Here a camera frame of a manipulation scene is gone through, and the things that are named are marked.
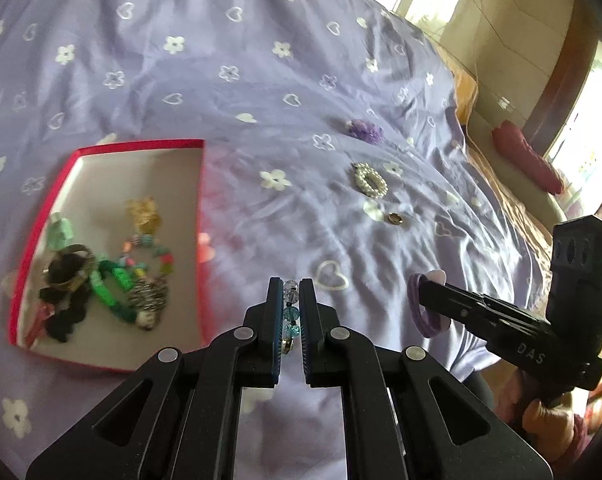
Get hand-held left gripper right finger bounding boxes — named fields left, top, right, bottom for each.
left=299, top=276, right=554, bottom=480

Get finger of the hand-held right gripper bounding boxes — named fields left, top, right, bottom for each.
left=420, top=279, right=489, bottom=313
left=417, top=292, right=488, bottom=341

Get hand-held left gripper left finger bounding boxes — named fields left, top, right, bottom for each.
left=25, top=276, right=284, bottom=480

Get blue bead bracelet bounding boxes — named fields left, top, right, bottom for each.
left=280, top=279, right=302, bottom=353

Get purple hair ring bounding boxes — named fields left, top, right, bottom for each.
left=408, top=272, right=452, bottom=337

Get pastel bead bracelet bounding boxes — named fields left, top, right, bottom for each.
left=121, top=232, right=177, bottom=281

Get green braided panda bracelet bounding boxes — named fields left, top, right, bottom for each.
left=91, top=255, right=158, bottom=333

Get red shallow box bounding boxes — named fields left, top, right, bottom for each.
left=8, top=139, right=217, bottom=373

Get green hair ties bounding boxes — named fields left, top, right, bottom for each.
left=46, top=214, right=76, bottom=250

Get pink hair clips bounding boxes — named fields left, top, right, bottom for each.
left=24, top=300, right=52, bottom=346

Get person's right hand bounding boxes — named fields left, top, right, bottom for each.
left=501, top=367, right=589, bottom=466

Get red slipper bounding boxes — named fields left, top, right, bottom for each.
left=492, top=121, right=566, bottom=195

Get pearl hair clip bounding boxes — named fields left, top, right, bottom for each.
left=352, top=162, right=389, bottom=197

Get purple flower scrunchie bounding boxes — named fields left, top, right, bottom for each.
left=345, top=119, right=384, bottom=142

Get orange bed sheet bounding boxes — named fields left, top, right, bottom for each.
left=453, top=67, right=556, bottom=281

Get wooden door frame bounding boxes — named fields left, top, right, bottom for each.
left=523, top=0, right=602, bottom=161

